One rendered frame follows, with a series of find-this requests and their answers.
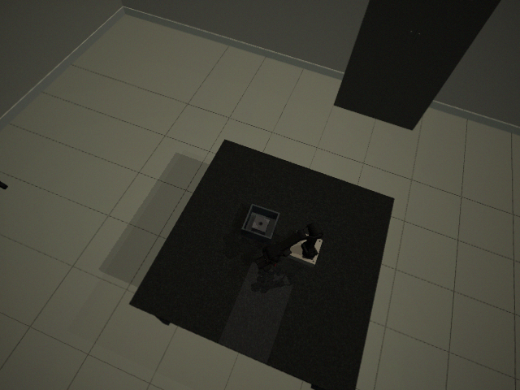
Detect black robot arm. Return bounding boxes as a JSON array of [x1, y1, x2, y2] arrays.
[[254, 222, 323, 269]]

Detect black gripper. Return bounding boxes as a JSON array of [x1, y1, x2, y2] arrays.
[[262, 249, 292, 272]]

